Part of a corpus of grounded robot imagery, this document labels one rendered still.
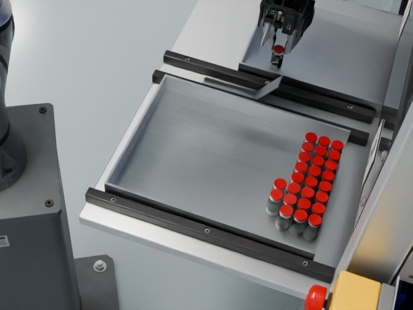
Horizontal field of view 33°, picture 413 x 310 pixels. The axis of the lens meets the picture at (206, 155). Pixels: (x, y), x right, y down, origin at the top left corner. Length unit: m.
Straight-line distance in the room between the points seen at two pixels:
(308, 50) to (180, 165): 0.38
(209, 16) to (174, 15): 1.36
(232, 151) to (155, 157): 0.13
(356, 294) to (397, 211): 0.13
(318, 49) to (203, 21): 0.23
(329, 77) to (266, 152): 0.23
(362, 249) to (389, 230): 0.06
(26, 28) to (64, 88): 0.35
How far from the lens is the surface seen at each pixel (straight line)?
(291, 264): 1.05
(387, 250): 0.88
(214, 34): 1.38
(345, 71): 1.35
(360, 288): 0.90
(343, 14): 1.47
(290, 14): 1.16
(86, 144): 2.32
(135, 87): 2.48
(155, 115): 1.21
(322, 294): 0.90
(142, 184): 1.12
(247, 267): 1.05
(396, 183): 0.78
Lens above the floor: 1.79
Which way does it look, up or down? 51 degrees down
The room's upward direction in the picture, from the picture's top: 7 degrees clockwise
